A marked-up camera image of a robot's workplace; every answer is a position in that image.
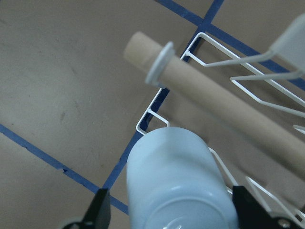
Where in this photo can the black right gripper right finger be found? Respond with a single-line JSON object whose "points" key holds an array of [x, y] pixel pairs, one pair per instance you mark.
{"points": [[251, 215]]}

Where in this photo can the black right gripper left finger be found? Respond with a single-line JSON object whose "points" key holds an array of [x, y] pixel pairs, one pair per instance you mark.
{"points": [[98, 215]]}

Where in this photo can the pale blue plastic cup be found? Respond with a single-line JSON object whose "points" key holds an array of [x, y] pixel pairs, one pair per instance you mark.
{"points": [[173, 182]]}

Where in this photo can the white wire cup rack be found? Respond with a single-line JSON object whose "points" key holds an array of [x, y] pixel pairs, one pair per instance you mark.
{"points": [[284, 60]]}

